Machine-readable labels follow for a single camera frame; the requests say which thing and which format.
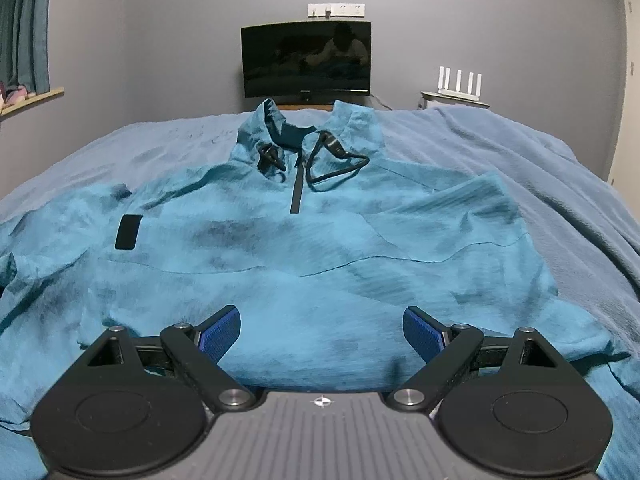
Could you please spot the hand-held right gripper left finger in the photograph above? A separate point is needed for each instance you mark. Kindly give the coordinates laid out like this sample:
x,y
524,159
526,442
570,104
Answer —
x,y
222,332

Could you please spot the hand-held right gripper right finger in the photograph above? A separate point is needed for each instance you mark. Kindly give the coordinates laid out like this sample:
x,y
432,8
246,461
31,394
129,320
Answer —
x,y
422,332

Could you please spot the teal jacket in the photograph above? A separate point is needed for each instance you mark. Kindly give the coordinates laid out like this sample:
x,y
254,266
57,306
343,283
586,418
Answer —
x,y
300,260

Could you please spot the blue blanket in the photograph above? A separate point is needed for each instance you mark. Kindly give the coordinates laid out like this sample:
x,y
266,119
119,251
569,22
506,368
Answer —
x,y
575,200

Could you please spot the wooden desk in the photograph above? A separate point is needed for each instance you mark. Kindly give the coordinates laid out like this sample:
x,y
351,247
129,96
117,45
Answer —
x,y
305,107

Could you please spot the white router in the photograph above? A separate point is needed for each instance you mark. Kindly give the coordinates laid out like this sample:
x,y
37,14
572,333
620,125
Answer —
x,y
460,85

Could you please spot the wooden window sill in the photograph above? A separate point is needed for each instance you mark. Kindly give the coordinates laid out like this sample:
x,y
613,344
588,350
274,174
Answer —
x,y
45,96

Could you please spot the pink plush toy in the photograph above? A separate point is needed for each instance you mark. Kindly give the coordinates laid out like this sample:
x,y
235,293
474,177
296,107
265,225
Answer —
x,y
17,94

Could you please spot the white door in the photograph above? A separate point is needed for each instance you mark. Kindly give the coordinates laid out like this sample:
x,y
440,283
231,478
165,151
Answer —
x,y
631,85

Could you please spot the blue curtain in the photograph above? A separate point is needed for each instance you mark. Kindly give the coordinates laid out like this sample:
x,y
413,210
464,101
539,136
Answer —
x,y
25,25

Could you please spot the white wall outlet strip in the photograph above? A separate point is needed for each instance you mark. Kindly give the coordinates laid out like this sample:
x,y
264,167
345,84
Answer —
x,y
345,10

